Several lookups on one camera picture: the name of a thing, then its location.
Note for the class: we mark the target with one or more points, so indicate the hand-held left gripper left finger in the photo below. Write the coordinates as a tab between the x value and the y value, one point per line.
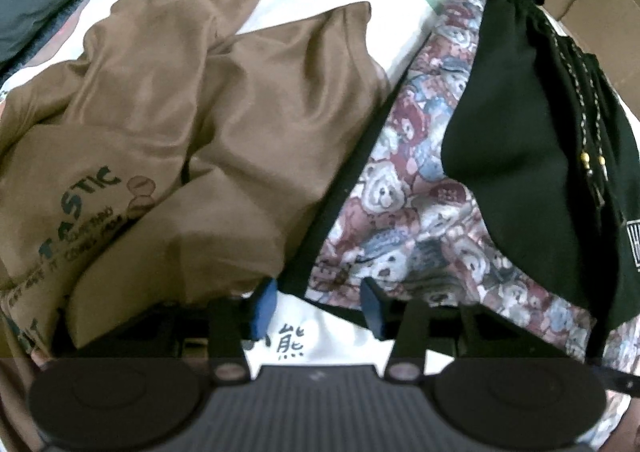
262	308

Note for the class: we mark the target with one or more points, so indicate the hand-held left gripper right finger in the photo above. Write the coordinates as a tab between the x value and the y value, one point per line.
372	308

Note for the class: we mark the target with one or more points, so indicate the brown printed t-shirt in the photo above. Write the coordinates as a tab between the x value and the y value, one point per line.
250	107

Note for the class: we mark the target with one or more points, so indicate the black pants with bear print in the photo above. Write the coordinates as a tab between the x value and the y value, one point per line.
525	132

